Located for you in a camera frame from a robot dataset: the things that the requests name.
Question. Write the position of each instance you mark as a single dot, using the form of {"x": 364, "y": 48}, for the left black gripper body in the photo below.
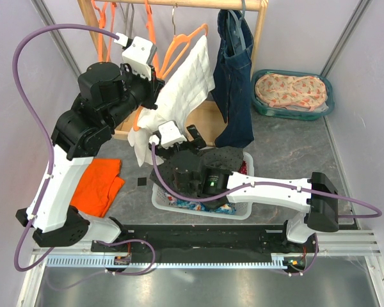
{"x": 144, "y": 91}

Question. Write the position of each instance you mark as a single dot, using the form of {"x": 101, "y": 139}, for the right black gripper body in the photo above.
{"x": 190, "y": 147}

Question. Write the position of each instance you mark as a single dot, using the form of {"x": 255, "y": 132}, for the grey dotted skirt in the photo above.
{"x": 200, "y": 174}

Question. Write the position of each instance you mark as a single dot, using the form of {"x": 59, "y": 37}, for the white pleated skirt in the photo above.
{"x": 185, "y": 90}

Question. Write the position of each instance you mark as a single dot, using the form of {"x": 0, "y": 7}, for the red polka dot skirt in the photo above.
{"x": 243, "y": 169}

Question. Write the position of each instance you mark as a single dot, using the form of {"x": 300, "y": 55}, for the blue floral skirt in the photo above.
{"x": 199, "y": 206}

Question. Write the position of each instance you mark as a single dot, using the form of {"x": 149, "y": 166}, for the grey hanger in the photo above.
{"x": 128, "y": 13}

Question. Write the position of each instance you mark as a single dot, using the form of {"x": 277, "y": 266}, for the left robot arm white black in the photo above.
{"x": 108, "y": 94}

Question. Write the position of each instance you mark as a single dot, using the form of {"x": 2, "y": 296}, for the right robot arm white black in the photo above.
{"x": 314, "y": 199}

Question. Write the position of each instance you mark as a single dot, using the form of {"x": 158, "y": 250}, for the dark blue denim skirt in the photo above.
{"x": 232, "y": 80}

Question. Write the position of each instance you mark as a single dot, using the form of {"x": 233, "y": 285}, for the grey-blue hanger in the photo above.
{"x": 237, "y": 21}

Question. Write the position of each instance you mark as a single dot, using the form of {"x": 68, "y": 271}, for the wooden clothes rack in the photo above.
{"x": 207, "y": 117}

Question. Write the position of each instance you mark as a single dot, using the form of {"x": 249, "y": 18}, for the small black square marker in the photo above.
{"x": 142, "y": 181}

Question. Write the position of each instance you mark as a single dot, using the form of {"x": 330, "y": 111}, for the white plastic basket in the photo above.
{"x": 243, "y": 211}

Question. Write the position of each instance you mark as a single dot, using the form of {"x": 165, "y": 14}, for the teal bin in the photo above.
{"x": 285, "y": 113}

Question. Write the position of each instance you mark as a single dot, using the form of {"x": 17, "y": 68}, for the orange cloth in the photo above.
{"x": 98, "y": 187}

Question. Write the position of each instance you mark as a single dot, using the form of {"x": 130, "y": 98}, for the floral pink cloth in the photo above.
{"x": 296, "y": 93}

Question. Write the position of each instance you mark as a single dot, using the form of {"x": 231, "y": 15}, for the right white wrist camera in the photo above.
{"x": 167, "y": 135}

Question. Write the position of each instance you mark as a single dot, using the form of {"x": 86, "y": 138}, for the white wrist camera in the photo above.
{"x": 167, "y": 135}
{"x": 138, "y": 54}

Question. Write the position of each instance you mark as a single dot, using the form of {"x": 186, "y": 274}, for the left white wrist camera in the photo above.
{"x": 138, "y": 54}

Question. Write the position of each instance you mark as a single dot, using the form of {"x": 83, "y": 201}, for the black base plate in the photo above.
{"x": 266, "y": 239}

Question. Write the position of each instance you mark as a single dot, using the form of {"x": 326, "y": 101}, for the slotted cable duct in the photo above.
{"x": 114, "y": 262}

